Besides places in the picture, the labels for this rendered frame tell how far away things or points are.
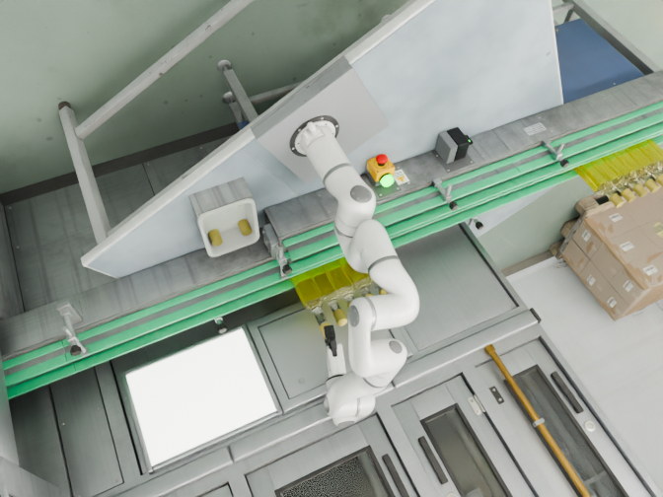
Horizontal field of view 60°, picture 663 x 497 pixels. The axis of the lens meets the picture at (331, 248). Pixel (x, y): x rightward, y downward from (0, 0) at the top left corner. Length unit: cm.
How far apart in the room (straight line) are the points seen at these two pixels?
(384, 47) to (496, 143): 70
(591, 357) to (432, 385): 385
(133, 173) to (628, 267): 412
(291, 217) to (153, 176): 79
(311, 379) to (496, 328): 66
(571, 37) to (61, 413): 243
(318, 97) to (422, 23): 35
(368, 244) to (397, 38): 58
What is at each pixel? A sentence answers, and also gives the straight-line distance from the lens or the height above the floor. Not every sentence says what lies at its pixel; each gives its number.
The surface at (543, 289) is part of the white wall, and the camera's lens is 588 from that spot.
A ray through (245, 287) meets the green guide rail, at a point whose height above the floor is 94.
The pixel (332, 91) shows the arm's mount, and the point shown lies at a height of 80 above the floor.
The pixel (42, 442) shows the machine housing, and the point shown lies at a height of 109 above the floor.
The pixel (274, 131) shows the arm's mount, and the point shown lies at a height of 80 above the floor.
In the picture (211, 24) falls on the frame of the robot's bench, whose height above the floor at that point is 19.
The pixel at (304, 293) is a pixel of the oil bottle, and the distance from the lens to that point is 187.
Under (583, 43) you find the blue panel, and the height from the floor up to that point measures 48.
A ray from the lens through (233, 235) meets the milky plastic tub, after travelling 188.
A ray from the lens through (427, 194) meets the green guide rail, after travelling 199.
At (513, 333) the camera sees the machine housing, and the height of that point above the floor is 139.
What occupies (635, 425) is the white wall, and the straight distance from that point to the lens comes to 564.
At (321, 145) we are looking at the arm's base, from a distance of 160.
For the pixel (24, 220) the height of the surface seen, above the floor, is 20.
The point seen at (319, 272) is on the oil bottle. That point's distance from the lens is 190.
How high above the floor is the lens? 187
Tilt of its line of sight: 29 degrees down
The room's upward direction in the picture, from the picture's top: 151 degrees clockwise
